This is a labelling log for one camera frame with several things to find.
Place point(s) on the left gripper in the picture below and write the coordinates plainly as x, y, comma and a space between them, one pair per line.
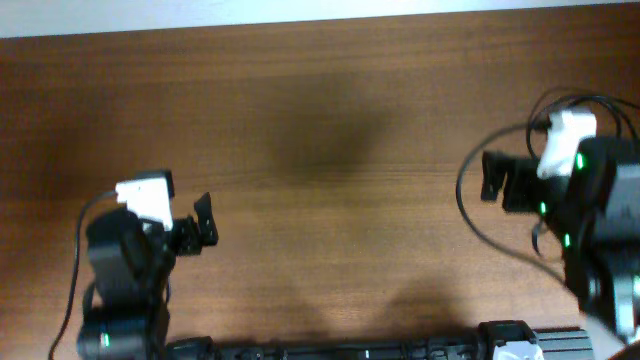
190, 242

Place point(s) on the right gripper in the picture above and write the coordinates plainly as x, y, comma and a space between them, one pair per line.
519, 172

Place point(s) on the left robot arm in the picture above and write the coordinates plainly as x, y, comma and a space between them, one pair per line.
125, 308

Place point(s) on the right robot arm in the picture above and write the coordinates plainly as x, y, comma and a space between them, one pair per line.
594, 213

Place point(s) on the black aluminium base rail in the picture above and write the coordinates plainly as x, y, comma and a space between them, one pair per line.
507, 339

